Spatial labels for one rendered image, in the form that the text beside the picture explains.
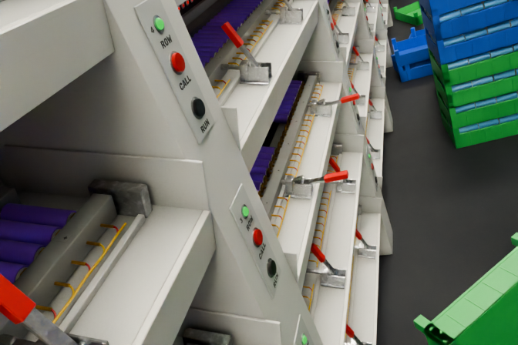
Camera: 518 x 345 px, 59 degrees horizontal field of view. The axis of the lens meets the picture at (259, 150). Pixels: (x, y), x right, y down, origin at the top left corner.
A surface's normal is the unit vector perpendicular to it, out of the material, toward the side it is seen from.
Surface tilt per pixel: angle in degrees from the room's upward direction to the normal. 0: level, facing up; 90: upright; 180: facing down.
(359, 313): 17
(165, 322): 107
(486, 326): 90
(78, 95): 90
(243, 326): 90
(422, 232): 0
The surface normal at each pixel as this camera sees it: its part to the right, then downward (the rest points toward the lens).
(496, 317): 0.47, 0.25
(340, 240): -0.07, -0.85
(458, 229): -0.34, -0.83
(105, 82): -0.24, 0.53
